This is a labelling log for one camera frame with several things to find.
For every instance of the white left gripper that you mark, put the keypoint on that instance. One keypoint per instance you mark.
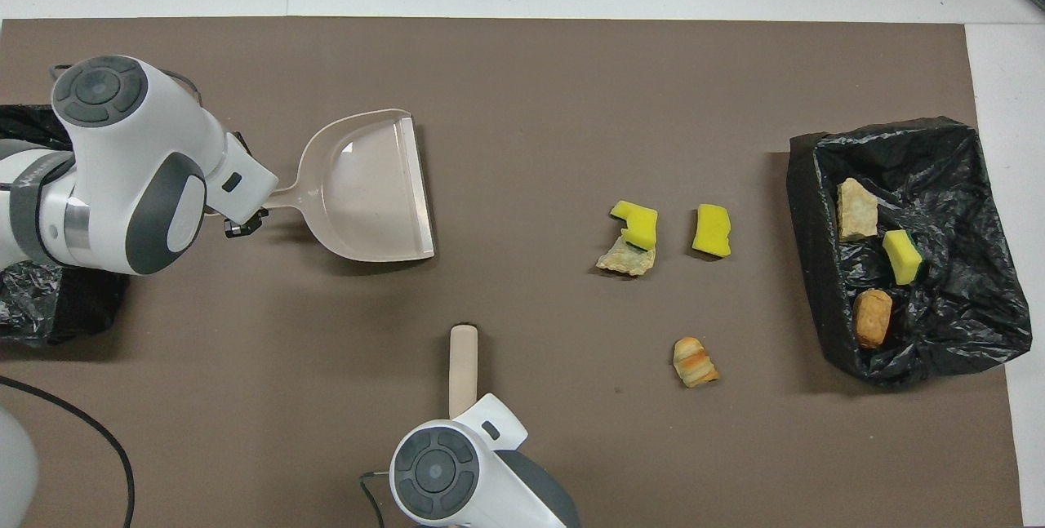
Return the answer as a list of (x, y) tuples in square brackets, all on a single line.
[(241, 185)]

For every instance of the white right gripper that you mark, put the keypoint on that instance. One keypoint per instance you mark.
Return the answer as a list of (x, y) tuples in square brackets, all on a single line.
[(494, 426)]

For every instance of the beige brush with black bristles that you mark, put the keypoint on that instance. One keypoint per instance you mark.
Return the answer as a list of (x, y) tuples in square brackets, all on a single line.
[(463, 365)]

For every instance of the beige plastic dustpan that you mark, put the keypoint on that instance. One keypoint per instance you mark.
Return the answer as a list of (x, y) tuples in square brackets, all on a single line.
[(367, 201)]

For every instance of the pale crusty bread chunk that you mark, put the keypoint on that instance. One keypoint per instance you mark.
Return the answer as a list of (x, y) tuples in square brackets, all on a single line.
[(622, 263)]

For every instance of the small striped croissant piece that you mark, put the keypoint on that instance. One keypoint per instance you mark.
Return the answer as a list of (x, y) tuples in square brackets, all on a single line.
[(694, 363)]

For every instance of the notched yellow sponge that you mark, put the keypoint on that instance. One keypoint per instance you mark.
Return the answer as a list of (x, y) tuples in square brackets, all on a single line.
[(638, 222)]

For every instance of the rectangular yellow sponge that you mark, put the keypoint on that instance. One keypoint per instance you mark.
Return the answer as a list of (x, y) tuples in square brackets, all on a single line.
[(711, 230)]

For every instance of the brown bread roll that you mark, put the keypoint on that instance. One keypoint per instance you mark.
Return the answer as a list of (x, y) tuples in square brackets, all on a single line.
[(872, 317)]

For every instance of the large striped croissant piece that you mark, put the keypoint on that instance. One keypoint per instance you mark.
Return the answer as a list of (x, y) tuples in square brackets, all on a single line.
[(857, 210)]

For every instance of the yellow sponge wedge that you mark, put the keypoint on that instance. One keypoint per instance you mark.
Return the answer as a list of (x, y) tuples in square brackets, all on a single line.
[(902, 257)]

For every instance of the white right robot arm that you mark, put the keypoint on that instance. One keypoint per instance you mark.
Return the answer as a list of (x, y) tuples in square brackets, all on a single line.
[(433, 475)]

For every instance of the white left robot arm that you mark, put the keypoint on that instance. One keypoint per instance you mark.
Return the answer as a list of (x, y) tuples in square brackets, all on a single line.
[(122, 169)]

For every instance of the black bag-lined bin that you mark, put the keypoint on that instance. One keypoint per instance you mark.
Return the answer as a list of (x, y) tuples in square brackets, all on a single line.
[(963, 324), (49, 308)]

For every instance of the brown table mat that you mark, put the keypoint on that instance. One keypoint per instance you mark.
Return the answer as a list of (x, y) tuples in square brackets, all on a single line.
[(571, 104)]

